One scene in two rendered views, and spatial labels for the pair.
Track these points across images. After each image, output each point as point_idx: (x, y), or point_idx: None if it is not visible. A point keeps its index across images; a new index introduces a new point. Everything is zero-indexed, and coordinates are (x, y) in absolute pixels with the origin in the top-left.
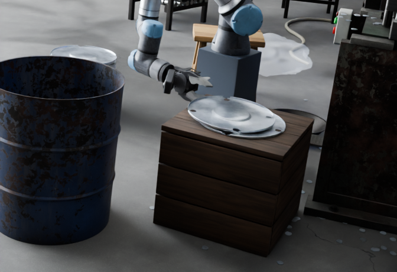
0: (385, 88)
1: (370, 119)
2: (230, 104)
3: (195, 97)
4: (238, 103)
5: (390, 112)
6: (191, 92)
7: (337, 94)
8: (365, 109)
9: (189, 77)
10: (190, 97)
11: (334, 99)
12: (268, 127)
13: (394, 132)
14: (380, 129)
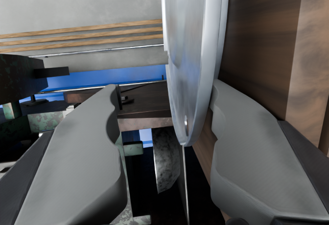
0: (124, 100)
1: (159, 101)
2: (181, 86)
3: (229, 117)
4: (179, 102)
5: (148, 99)
6: (218, 157)
7: (137, 110)
8: (150, 103)
9: (41, 212)
10: (275, 150)
11: (144, 110)
12: None
13: (165, 96)
14: (166, 98)
